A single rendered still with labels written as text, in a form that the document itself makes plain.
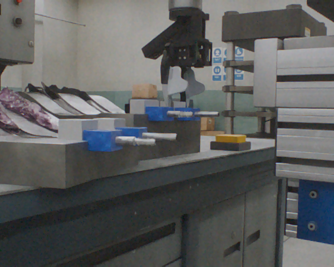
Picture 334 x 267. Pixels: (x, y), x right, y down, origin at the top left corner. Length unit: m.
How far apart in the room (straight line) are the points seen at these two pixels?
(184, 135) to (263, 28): 4.08
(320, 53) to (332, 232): 0.23
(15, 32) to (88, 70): 8.30
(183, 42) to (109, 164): 0.37
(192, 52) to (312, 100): 0.42
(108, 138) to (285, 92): 0.24
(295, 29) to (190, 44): 3.98
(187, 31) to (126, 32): 8.47
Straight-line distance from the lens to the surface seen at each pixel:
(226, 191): 1.14
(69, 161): 0.54
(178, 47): 0.95
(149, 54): 1.00
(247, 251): 1.36
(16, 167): 0.57
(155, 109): 0.84
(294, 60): 0.57
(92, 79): 9.91
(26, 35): 1.78
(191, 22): 0.95
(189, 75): 0.99
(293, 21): 4.90
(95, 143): 0.58
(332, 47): 0.56
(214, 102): 8.12
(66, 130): 0.60
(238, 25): 5.12
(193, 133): 1.01
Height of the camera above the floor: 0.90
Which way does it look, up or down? 3 degrees down
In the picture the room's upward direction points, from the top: 1 degrees clockwise
